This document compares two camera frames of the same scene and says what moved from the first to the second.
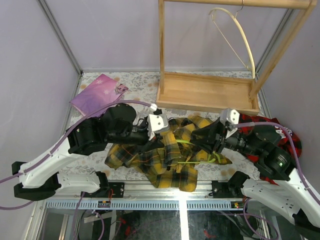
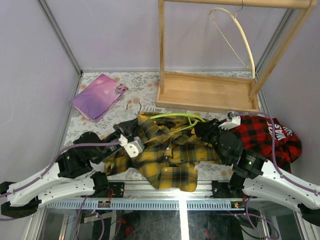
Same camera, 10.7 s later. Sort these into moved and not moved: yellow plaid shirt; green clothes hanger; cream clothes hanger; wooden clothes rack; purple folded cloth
Moved: yellow plaid shirt; green clothes hanger
Not moved: cream clothes hanger; purple folded cloth; wooden clothes rack
